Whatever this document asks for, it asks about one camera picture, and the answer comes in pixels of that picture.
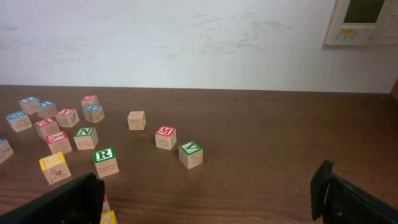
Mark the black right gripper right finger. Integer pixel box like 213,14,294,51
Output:
310,160,397,224

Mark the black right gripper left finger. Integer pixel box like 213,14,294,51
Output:
1,172,105,224

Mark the red 3 wooden block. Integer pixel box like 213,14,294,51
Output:
101,195,111,213

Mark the yellow S wooden block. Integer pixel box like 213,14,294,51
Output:
100,210,118,224

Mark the yellow wooden block near R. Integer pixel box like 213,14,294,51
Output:
39,152,71,185

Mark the green R wooden block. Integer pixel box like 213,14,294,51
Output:
93,147,119,178

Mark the red Y block lower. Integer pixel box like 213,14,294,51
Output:
45,131,73,154

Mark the red y block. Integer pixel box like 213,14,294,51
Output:
45,131,73,154
55,108,80,128

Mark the green N wooden block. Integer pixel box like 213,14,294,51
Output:
73,127,99,150

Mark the red E wooden block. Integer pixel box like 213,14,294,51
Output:
34,118,60,139

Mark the red Y block upper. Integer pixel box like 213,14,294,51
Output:
55,108,80,128

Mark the blue X wooden block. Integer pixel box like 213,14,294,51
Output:
83,104,104,123

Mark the blue T wooden block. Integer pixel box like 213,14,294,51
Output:
0,139,14,164

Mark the blue D wooden block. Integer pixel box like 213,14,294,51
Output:
35,101,58,119

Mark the plain wooden block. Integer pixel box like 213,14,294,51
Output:
127,111,146,131

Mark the blue H wooden block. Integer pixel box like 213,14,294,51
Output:
6,111,32,132

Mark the red C wooden block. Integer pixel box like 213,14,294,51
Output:
81,95,99,108

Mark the red M wooden block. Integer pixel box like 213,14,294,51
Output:
155,126,177,150

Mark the blue L wooden block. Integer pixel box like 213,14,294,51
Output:
19,96,40,114

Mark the green V wooden block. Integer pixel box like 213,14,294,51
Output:
178,141,203,169

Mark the beige wall control panel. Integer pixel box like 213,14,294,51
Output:
324,0,397,46

